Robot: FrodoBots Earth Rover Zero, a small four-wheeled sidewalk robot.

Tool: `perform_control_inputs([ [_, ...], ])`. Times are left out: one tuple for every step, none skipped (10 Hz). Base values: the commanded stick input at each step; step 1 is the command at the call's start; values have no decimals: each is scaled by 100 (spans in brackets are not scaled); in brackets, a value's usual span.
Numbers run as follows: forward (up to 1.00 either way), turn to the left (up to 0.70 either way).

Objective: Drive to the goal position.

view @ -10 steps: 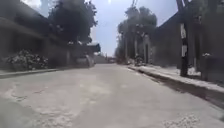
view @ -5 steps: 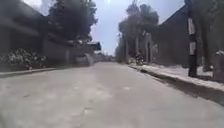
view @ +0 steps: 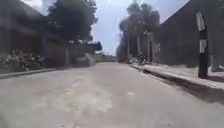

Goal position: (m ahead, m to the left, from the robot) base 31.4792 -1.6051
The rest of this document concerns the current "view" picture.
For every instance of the group of trees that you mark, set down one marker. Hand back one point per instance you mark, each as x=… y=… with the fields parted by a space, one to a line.
x=138 y=23

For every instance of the grey boundary wall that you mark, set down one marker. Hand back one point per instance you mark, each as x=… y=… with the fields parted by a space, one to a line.
x=30 y=40

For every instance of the dark grey wall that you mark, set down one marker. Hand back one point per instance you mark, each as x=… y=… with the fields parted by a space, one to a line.
x=178 y=40

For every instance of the grey concrete road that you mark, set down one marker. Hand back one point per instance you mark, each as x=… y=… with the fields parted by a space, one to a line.
x=110 y=96

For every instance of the grey concrete pole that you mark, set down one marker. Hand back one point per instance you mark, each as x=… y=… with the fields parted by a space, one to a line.
x=149 y=46
x=138 y=46

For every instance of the black and white pole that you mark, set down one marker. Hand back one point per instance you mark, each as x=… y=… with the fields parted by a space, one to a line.
x=202 y=56

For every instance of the building with flat roof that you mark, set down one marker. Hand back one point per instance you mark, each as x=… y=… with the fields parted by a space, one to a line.
x=92 y=47

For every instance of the raised concrete sidewalk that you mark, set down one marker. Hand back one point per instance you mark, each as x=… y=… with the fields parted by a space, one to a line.
x=180 y=72

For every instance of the flowering bush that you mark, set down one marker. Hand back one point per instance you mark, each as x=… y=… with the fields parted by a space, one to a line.
x=20 y=60

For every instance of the large dark tree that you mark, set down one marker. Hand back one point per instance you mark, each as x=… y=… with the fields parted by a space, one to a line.
x=71 y=18

